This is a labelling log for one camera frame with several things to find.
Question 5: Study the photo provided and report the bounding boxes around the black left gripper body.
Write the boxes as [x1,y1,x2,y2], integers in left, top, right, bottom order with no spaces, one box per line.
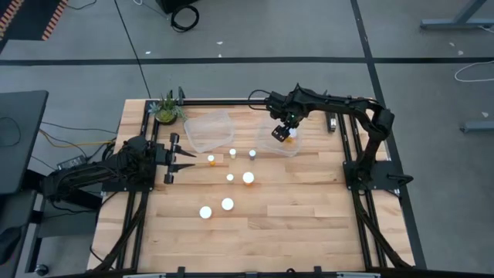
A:
[154,133,181,185]

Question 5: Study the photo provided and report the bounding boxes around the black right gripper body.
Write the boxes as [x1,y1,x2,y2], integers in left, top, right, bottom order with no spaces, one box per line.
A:
[266,91,306,127]

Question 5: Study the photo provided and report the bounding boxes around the clear plastic bin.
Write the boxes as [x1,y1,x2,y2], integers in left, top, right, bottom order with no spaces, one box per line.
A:
[255,114,304,158]
[183,109,235,154]

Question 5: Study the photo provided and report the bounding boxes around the small potted succulent plant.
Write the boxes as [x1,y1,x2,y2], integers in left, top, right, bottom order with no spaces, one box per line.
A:
[148,90,188,125]

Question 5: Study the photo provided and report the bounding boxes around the black power adapter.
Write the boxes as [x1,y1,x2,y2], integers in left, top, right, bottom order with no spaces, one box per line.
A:
[56,154,88,171]

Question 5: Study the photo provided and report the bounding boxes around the black desk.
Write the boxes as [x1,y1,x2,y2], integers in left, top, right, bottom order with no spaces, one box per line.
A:
[0,90,49,195]

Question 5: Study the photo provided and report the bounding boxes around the black equipment box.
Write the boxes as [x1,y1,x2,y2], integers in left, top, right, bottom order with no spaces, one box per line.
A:
[156,0,200,15]

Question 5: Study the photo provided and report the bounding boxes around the grey desk foot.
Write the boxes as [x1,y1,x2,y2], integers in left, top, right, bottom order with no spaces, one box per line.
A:
[458,120,494,134]
[420,0,494,31]

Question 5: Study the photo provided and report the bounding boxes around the black mat orange striped edges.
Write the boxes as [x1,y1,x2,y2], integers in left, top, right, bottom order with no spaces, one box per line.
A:
[0,0,69,42]

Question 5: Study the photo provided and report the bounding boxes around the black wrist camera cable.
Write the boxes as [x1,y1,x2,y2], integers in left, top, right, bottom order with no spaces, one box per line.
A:
[249,89,271,111]

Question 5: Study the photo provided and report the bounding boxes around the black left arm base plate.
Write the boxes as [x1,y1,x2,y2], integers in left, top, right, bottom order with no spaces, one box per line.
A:
[100,181,154,193]

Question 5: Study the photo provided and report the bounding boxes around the black aluminium table frame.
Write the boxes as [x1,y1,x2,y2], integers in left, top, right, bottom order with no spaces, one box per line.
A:
[92,86,416,278]

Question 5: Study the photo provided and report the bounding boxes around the yellow cable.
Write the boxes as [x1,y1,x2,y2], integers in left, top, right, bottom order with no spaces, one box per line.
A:
[38,129,117,149]

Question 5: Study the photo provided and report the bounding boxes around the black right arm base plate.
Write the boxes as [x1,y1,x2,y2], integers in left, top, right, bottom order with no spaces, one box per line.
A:
[343,160,414,192]

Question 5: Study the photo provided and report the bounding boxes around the coiled black cable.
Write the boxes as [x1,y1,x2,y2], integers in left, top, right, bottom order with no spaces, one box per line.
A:
[171,4,201,33]

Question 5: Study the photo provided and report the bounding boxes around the white floor cable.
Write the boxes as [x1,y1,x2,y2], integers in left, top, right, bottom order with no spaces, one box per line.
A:
[454,59,494,83]

